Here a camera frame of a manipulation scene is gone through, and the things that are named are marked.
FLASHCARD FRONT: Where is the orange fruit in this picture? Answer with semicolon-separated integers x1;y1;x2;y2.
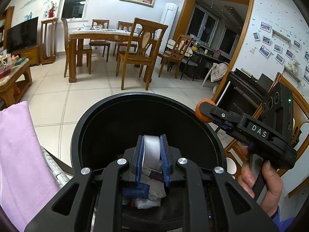
195;98;217;124

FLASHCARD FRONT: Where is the white tissue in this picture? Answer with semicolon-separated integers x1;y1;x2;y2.
122;168;166;210

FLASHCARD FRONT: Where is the white plastic cup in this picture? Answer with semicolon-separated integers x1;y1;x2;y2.
142;135;162;171

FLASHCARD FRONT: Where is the black trash bin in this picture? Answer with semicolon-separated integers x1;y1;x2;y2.
70;91;227;230

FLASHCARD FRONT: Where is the black piano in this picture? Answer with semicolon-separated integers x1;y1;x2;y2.
217;69;273;116

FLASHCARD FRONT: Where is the purple tablecloth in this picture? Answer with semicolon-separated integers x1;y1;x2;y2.
1;101;59;231

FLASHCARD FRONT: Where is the wooden coffee table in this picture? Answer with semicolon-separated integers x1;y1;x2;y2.
1;58;32;108

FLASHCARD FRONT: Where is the wooden tv cabinet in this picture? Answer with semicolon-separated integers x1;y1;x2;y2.
12;45;41;66

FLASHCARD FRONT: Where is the wooden dining chair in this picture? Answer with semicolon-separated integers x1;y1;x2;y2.
116;17;168;90

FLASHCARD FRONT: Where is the white air conditioner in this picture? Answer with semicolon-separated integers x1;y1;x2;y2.
159;3;178;52

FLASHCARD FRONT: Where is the wooden dining table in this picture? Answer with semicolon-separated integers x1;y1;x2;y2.
66;29;130;83

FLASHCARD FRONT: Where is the black television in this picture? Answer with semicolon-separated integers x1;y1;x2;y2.
6;17;38;53

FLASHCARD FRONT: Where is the wooden plant stand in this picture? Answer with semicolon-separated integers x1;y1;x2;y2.
40;17;58;65

